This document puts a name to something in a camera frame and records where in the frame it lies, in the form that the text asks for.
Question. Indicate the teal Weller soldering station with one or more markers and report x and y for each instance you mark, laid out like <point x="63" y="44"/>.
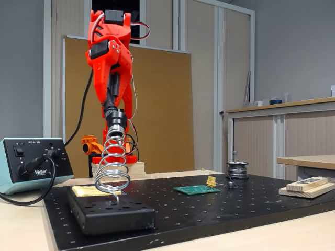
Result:
<point x="26" y="146"/>

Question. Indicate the wooden plank stack under arm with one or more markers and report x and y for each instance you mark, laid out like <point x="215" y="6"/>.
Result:
<point x="137" y="170"/>

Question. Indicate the black perforated breadboard plate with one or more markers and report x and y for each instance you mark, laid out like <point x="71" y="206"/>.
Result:
<point x="209" y="209"/>

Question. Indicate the black soldering stand base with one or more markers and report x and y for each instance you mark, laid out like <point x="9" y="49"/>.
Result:
<point x="117" y="219"/>

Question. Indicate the yellow power connector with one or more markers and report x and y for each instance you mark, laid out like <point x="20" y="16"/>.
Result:
<point x="211" y="180"/>

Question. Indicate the small round metal magnet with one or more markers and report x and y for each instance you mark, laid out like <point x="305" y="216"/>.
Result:
<point x="231" y="184"/>

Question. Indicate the light wood desk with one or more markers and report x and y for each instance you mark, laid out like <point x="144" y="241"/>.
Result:
<point x="308" y="160"/>

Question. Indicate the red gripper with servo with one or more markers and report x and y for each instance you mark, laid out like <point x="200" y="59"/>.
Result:
<point x="102" y="63"/>

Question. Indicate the orange plastic clamp part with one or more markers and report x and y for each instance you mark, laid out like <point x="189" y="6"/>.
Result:
<point x="91" y="142"/>

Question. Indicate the black soldering iron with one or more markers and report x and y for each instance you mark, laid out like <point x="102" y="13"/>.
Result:
<point x="112" y="86"/>

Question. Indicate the wooden blocks stack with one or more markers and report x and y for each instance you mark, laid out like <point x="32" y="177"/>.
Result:
<point x="314" y="194"/>

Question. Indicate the metal spiral iron holder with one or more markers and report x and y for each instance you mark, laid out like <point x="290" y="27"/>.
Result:
<point x="117" y="120"/>

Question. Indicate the white cardboard box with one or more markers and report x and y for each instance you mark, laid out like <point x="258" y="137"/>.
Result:
<point x="333" y="91"/>

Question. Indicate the low beige sideboard cabinet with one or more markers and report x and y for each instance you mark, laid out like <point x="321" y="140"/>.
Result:
<point x="301" y="136"/>

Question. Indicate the small blue box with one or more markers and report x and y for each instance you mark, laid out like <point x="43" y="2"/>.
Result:
<point x="275" y="101"/>

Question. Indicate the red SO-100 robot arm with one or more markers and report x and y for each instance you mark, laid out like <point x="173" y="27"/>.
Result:
<point x="115" y="31"/>

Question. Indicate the wooden plank with Kapla print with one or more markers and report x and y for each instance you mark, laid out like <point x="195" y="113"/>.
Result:
<point x="306" y="183"/>

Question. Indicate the yellow cleaning sponge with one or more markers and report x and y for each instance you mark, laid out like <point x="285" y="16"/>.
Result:
<point x="81" y="191"/>

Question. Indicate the clear plastic tray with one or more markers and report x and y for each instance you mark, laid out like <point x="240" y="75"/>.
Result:
<point x="252" y="104"/>

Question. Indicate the tall beige roller cabinet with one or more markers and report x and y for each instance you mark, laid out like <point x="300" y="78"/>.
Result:
<point x="235" y="52"/>

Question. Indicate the green circuit board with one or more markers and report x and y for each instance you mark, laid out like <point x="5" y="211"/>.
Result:
<point x="193" y="190"/>

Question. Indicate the metal spool post bolt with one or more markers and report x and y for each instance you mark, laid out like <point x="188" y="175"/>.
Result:
<point x="235" y="157"/>

